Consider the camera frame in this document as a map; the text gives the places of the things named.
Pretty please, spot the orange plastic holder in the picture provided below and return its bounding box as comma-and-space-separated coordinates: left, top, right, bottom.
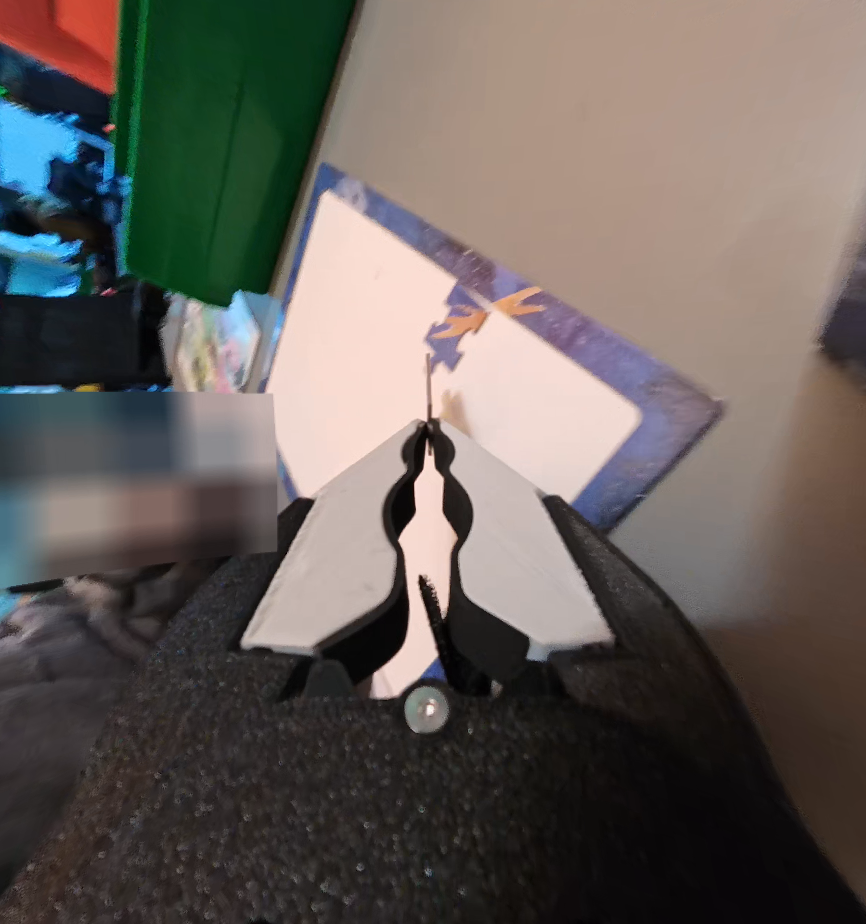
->
0, 0, 119, 95

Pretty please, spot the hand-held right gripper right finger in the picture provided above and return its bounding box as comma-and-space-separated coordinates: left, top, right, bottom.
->
431, 419, 616, 663

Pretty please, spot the orange comet print puzzle piece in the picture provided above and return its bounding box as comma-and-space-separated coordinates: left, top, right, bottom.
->
424, 285, 499, 369

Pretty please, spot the white puzzle tray blue rim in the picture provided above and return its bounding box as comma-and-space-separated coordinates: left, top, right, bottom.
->
263, 162, 726, 700

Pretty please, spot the pale blue printed board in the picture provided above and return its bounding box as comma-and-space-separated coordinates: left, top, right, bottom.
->
162, 289, 264, 394

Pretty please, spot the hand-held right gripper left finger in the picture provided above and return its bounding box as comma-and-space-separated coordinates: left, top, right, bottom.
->
240, 420, 428, 656

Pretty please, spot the green plastic bin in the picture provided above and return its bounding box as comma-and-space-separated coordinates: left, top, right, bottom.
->
111, 0, 362, 308

